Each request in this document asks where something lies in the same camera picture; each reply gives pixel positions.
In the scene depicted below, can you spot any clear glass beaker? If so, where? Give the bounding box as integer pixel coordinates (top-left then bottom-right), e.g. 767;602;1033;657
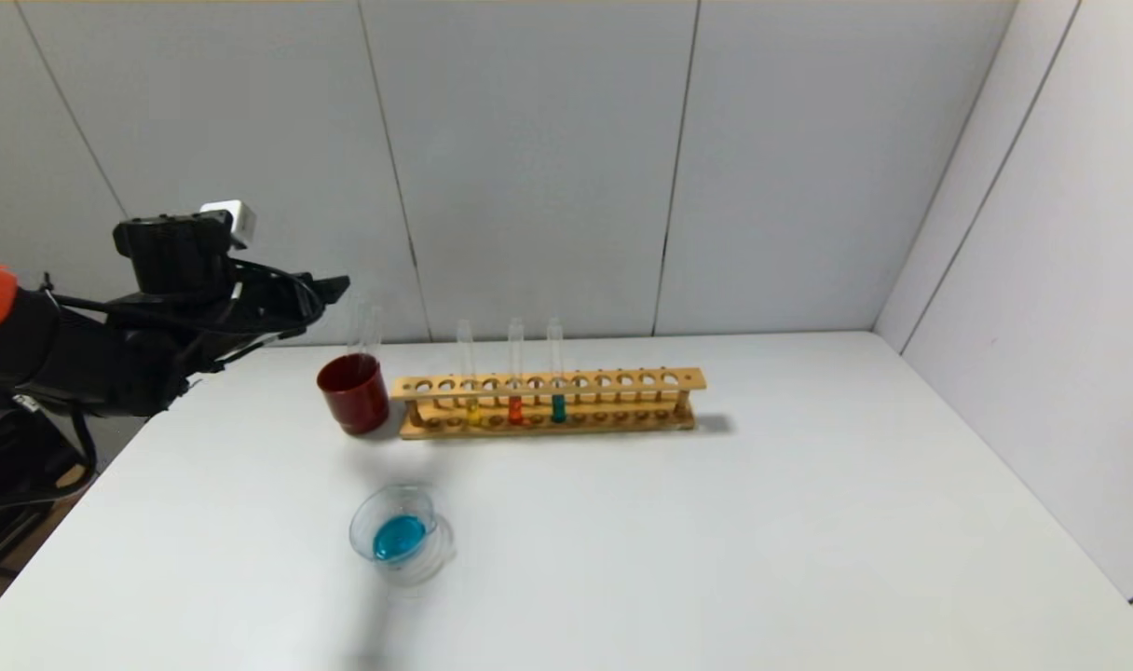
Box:
348;483;456;586

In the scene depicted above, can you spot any black chair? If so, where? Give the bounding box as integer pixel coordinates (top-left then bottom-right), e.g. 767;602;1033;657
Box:
0;401;97;583

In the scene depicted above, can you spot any yellow pigment test tube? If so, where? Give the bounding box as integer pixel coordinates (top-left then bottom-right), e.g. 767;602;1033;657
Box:
457;320;484;428

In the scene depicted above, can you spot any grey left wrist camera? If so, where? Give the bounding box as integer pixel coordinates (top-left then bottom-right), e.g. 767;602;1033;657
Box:
201;200;256;249

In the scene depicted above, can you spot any green pigment test tube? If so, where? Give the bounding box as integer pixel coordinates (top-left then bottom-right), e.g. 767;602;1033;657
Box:
546;317;567;425

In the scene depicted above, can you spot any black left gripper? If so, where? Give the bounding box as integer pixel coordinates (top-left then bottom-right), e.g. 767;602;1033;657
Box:
228;270;351;343

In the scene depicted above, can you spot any red pigment test tube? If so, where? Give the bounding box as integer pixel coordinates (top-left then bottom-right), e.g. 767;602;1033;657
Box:
508;318;526;427

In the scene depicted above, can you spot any dark red plastic cup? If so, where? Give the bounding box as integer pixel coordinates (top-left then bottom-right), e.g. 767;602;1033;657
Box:
317;354;391;436

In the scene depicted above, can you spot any wooden test tube rack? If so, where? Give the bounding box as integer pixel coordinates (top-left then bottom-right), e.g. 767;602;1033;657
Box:
391;367;707;441

